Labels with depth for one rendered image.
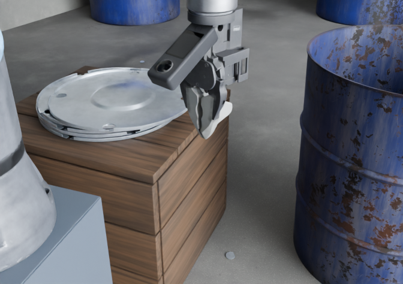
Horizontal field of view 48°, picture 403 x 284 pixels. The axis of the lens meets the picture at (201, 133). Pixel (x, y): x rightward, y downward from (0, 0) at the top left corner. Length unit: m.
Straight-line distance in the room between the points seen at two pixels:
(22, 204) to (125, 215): 0.38
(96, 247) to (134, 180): 0.23
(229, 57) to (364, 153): 0.29
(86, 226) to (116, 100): 0.42
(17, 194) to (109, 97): 0.49
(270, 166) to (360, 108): 0.66
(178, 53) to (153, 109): 0.23
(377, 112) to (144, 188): 0.40
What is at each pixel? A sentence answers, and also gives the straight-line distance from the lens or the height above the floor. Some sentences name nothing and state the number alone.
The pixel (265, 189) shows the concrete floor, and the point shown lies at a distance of 1.31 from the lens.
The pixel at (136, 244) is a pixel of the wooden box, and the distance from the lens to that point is 0.85.
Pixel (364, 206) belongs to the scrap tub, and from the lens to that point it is 0.88.
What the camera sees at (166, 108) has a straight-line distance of 0.87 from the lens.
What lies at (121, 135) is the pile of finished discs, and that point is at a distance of 0.84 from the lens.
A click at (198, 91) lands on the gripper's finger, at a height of 0.47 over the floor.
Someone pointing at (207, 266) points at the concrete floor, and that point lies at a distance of 1.07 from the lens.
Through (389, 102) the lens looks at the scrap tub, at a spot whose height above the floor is 0.46.
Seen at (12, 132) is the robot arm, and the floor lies 0.57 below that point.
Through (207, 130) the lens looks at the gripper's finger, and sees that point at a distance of 0.73.
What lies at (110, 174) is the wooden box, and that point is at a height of 0.33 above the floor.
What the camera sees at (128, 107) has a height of 0.39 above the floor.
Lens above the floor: 0.77
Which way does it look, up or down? 29 degrees down
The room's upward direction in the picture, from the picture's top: straight up
